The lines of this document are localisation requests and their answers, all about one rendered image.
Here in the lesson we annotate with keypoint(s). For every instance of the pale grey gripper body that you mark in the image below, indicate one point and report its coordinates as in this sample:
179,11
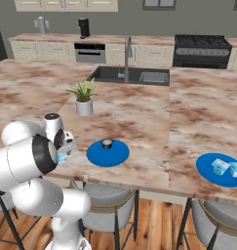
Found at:
67,147

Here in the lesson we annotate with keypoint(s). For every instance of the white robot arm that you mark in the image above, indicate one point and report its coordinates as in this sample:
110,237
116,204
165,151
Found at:
22,162

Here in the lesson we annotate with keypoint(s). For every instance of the dark topped yogurt container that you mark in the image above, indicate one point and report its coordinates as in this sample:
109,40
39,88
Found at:
107,143

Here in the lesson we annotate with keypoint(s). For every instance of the blue round plate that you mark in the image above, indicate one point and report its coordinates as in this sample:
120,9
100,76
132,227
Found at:
107,154
214,175

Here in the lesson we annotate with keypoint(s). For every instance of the green plant in white pot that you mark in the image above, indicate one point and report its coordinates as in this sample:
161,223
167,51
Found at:
83,97

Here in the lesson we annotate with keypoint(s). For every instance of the dark sink basin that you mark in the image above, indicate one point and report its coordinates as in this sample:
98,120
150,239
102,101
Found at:
107,74

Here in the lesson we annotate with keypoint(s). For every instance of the silver dishwasher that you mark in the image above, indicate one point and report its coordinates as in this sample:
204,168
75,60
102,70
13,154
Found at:
90,52

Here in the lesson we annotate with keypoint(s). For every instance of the cream base cupboards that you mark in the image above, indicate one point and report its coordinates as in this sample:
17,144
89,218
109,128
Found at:
42,51
149,55
236,58

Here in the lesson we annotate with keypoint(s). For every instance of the grey metal tap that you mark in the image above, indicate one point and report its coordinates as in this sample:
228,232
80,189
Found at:
126,58

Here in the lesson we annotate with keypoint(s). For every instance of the black coffee machine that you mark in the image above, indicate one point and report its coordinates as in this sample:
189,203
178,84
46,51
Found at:
84,28

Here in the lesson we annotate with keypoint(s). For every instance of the silver kettle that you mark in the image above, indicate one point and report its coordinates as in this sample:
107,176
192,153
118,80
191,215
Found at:
42,25

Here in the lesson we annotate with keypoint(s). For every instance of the black stove with oven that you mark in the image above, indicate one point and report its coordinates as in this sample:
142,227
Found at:
201,51

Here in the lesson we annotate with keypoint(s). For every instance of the cream wall cupboards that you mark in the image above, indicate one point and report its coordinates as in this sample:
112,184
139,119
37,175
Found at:
66,5

